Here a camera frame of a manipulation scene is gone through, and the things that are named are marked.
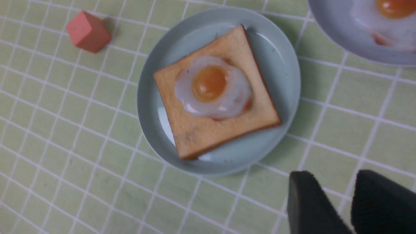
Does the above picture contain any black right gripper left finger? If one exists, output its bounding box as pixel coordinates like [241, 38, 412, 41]
[287, 171, 352, 234]

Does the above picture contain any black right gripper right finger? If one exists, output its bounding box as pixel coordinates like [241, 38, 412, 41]
[351, 169, 416, 234]

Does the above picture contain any toast slice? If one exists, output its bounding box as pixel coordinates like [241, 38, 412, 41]
[153, 24, 282, 160]

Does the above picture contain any fried egg front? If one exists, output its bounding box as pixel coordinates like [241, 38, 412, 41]
[174, 56, 254, 120]

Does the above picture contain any fried egg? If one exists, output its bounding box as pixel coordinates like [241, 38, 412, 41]
[350, 0, 416, 52]
[174, 56, 254, 120]

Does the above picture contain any fried egg back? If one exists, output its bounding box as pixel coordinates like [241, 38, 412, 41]
[350, 0, 416, 52]

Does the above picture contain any grey egg plate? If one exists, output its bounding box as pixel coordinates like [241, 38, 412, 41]
[308, 0, 416, 68]

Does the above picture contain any light blue centre plate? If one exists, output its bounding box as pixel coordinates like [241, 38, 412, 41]
[137, 7, 301, 176]

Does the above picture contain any green checkered tablecloth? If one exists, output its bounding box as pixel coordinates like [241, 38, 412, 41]
[0, 0, 415, 234]

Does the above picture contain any pink cube block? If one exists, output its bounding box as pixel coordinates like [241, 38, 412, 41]
[66, 11, 112, 54]

